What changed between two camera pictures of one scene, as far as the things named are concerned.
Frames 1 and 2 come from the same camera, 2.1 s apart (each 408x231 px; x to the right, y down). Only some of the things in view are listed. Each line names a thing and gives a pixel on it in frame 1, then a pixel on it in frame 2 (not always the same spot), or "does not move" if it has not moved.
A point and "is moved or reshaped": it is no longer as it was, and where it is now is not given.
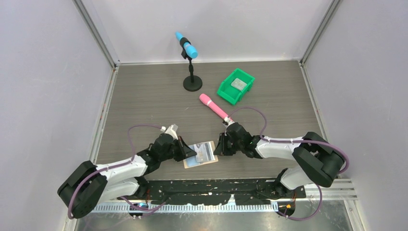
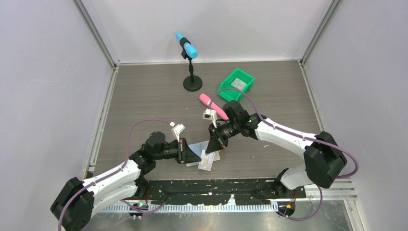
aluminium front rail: [184, 208] does not move
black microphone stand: [193, 83] does not move
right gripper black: [222, 149] → [216, 144]
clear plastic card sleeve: [205, 151] is moved or reshaped
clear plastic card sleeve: [239, 83] does not move
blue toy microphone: [189, 49] does not move
